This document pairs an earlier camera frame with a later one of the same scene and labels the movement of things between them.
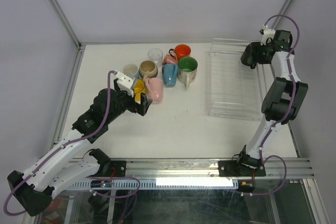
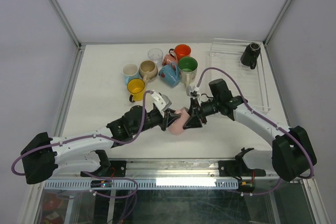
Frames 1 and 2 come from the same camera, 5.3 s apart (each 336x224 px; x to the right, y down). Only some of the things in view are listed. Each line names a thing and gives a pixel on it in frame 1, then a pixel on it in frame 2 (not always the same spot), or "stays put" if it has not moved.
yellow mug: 139,88 stays put
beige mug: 148,69 stays put
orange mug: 181,50 stays put
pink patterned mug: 169,59 stays put
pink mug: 155,87 to 176,127
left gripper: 139,108 to 169,116
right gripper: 255,47 to 194,121
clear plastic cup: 156,55 stays put
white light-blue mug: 131,70 stays put
